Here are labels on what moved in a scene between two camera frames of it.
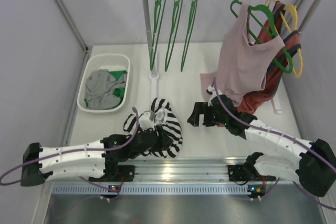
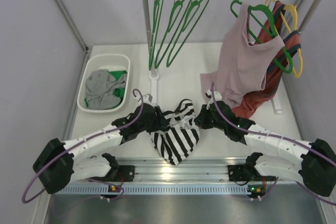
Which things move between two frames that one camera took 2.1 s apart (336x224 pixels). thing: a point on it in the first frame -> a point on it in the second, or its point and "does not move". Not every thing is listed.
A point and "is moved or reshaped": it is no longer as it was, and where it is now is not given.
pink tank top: (242, 68) does not move
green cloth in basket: (116, 74) does not move
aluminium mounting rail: (182, 169) does not move
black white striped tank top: (171, 127) is moved or reshaped
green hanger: (192, 16) is moved or reshaped
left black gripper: (163, 137) -> (156, 120)
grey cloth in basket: (100, 87) does not move
